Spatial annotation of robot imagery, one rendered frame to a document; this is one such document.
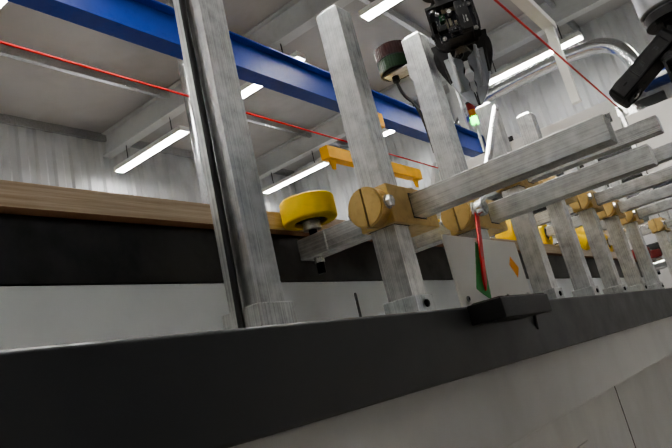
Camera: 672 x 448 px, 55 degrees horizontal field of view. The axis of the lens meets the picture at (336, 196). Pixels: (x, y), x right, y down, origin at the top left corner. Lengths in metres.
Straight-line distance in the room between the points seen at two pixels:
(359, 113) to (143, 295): 0.34
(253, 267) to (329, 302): 0.45
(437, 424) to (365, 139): 0.35
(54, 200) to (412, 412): 0.43
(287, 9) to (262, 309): 7.46
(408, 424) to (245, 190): 0.31
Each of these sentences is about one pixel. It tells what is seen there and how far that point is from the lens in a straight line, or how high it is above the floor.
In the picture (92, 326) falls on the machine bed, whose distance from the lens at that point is 0.71.
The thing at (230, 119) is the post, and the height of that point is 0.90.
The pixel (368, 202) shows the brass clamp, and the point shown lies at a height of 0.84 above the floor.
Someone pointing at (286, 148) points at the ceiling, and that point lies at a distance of 11.64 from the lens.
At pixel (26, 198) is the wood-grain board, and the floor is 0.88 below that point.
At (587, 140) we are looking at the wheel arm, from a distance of 0.74.
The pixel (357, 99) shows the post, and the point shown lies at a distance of 0.83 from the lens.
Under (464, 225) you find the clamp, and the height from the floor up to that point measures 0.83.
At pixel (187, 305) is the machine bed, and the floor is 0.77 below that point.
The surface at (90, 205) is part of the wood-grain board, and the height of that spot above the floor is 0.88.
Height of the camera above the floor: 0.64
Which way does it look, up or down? 16 degrees up
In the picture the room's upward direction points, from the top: 14 degrees counter-clockwise
